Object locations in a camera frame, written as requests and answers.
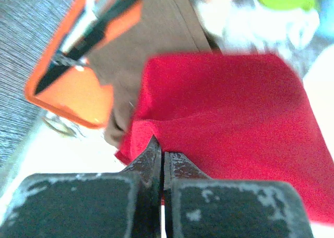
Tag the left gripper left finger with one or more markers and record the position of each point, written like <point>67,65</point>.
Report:
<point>122,204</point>

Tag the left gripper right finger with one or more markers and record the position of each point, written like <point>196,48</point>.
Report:
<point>199,206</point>

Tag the red cloth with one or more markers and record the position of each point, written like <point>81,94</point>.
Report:
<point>240,117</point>

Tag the orange tray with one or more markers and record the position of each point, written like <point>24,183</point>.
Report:
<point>77,95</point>

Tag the brown cloth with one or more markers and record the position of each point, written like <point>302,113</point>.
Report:
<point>164,26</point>

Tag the black kitchen knife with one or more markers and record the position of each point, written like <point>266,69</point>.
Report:
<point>88,30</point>

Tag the green lid sugar jar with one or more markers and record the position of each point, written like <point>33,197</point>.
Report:
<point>269,23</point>

